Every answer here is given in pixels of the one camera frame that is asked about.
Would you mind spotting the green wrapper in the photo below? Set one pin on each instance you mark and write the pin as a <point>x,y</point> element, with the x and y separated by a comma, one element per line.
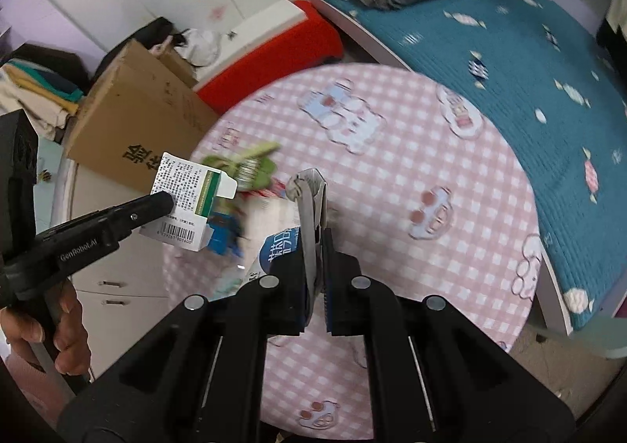
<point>250,163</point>

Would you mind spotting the pink checked tablecloth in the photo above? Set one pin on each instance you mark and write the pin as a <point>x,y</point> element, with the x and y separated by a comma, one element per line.
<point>392,154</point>

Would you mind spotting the pile of folded clothes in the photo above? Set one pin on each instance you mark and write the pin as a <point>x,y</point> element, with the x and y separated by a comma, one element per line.
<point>34,90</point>

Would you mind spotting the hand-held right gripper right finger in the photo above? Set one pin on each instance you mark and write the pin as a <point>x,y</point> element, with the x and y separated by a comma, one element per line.
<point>329,310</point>

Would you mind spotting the brown cardboard box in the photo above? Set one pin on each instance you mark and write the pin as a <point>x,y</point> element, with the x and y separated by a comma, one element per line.
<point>127,119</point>

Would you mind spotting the red bench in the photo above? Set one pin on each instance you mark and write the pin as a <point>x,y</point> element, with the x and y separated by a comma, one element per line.
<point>274,65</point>

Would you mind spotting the white bench top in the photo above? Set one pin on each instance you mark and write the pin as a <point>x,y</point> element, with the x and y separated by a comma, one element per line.
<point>267,19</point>

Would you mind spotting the small blue wrapper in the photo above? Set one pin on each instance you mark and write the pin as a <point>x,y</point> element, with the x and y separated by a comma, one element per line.
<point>225,232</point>

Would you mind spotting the black bag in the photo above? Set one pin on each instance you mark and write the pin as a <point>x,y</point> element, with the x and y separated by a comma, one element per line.
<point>154,34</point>

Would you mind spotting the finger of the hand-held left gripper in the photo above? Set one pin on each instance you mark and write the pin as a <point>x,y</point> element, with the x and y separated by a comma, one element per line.
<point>147,208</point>

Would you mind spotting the pink butterfly sticker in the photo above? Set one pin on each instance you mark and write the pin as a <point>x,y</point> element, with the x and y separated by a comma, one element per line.
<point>218,11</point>

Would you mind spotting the blue and white packet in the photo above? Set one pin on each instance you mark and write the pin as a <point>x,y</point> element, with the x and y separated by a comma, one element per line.
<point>277,247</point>

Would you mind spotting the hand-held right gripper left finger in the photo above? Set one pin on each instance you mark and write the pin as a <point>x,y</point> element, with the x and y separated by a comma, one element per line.
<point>304,306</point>

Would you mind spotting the teal patterned bed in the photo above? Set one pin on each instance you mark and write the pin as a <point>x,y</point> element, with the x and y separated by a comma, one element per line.
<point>490,56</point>

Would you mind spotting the white medicine box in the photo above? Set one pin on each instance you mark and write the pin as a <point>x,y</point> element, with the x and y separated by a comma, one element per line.
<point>186,183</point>

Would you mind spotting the white plastic bag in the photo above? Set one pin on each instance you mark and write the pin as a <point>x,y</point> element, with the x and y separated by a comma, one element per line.
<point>203,46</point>

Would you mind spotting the person's left hand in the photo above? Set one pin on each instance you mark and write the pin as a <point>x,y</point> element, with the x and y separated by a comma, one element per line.
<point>73,335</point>

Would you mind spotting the beige and mint cabinet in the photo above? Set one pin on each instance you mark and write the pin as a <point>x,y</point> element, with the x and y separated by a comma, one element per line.
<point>112,237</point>

